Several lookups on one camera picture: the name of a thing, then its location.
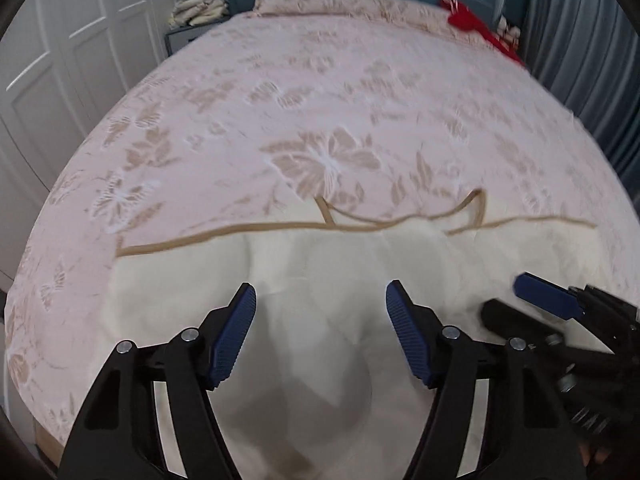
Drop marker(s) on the pink floral bed blanket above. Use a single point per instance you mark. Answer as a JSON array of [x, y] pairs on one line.
[[300, 110]]

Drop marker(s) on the pile of beige cloths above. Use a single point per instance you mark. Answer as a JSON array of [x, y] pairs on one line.
[[200, 7]]

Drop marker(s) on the white wardrobe doors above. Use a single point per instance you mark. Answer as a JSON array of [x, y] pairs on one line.
[[60, 60]]

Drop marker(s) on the blue nightstand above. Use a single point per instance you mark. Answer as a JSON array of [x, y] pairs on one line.
[[192, 35]]

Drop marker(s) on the red cloth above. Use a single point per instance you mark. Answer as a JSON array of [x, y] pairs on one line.
[[475, 22]]

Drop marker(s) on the pink floral pillow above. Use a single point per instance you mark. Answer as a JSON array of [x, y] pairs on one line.
[[315, 0]]

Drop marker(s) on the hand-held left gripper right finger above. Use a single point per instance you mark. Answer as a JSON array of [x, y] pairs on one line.
[[407, 340]]

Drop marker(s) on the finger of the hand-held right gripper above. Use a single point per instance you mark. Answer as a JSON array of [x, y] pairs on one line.
[[505, 317], [547, 294]]

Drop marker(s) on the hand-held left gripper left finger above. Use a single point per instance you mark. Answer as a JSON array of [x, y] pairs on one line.
[[232, 340]]

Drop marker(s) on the small doll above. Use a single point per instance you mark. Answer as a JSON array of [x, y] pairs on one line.
[[510, 32]]

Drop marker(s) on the cream quilted jacket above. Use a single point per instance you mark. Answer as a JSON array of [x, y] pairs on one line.
[[310, 270]]

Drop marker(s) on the grey curtain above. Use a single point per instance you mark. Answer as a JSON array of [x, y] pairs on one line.
[[585, 50]]

